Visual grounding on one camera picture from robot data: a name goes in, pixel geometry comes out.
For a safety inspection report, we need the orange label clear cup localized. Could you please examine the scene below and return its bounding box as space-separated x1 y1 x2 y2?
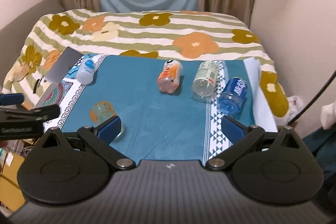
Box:
89 101 123 143

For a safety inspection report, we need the black pen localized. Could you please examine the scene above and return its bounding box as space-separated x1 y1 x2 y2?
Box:
33 79 42 94

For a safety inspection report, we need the white sheet under mat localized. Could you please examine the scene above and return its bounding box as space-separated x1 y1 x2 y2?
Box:
243 57 278 132

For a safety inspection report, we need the blue plastic bottle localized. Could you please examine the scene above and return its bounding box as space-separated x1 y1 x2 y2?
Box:
217 77 248 116

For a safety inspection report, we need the colourful mandala mat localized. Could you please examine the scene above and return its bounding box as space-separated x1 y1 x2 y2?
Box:
39 54 93 109

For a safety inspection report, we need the white blue label bottle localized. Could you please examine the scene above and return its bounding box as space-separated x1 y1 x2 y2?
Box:
76 58 95 85

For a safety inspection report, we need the clear green label bottle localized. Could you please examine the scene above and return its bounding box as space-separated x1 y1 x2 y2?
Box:
191 61 219 102

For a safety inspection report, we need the grey apple laptop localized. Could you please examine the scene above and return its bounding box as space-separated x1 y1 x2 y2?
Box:
45 47 83 84

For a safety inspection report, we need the teal woven table mat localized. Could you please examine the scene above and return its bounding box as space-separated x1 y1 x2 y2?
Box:
50 55 248 162

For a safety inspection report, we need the orange character plastic bottle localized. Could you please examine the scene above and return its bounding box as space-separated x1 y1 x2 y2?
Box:
157 60 183 94

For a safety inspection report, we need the floral striped bed quilt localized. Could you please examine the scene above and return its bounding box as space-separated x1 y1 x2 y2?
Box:
1 9 289 119

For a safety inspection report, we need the black cable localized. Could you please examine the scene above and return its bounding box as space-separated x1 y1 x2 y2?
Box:
287 77 336 125

